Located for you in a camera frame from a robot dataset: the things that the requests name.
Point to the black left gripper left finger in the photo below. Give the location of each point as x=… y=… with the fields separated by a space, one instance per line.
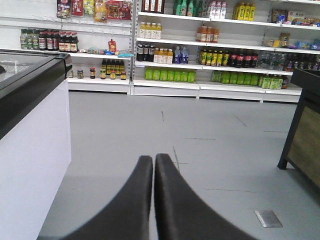
x=126 y=216

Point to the black wooden produce stand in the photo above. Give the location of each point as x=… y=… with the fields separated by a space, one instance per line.
x=302 y=145

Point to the white chest freezer black lid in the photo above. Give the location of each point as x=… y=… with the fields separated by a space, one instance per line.
x=35 y=138

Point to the white supermarket shelf unit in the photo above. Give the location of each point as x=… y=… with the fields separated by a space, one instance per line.
x=225 y=49

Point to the metal floor socket plate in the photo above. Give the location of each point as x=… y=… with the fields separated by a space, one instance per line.
x=268 y=219

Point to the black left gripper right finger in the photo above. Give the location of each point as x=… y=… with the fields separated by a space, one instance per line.
x=181 y=214

